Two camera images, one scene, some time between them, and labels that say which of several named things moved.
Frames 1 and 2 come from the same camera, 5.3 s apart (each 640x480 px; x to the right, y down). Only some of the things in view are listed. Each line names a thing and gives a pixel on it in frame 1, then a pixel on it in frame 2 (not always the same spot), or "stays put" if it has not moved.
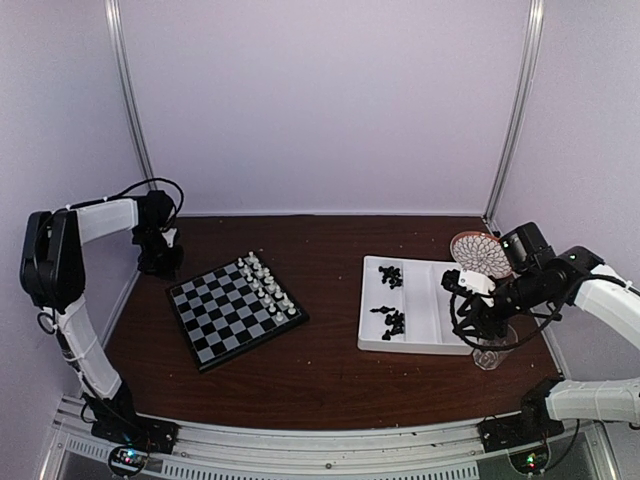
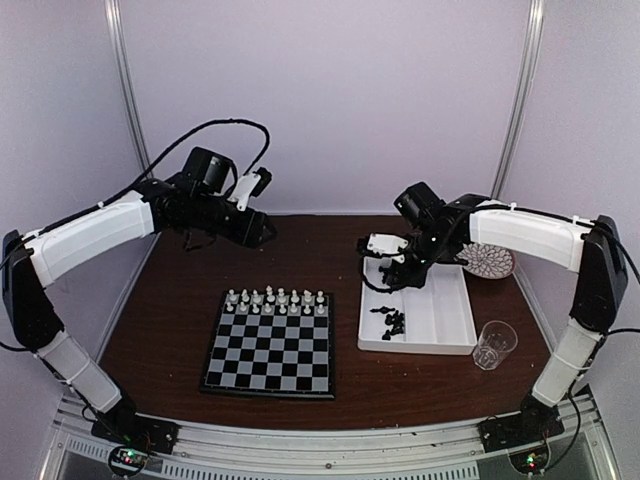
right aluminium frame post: [535, 30] stays put
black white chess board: [233, 307] → [278, 343]
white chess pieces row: [268, 289] → [273, 300]
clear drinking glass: [491, 359] stays put
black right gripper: [480, 317] → [406, 278]
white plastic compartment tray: [405, 306] stays put
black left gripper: [166, 271] → [248, 234]
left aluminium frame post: [122, 56] stays put
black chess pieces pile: [396, 321] stays put
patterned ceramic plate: [482, 253] stays put
